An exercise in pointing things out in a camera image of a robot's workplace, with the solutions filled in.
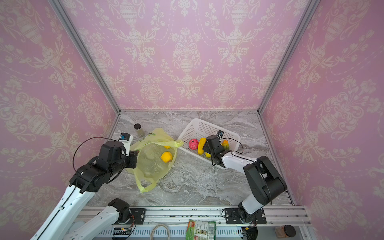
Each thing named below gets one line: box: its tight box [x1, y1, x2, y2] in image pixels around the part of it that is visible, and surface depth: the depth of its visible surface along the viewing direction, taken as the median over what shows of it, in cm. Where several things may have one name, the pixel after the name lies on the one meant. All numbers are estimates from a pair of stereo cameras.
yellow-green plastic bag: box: [125, 128, 184, 194], surface depth 92 cm
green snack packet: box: [185, 219, 217, 240], surface depth 71 cm
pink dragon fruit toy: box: [188, 138, 199, 150], surface depth 97 cm
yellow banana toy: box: [197, 137, 207, 155], surface depth 96 cm
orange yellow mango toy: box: [161, 151, 173, 163], surface depth 93 cm
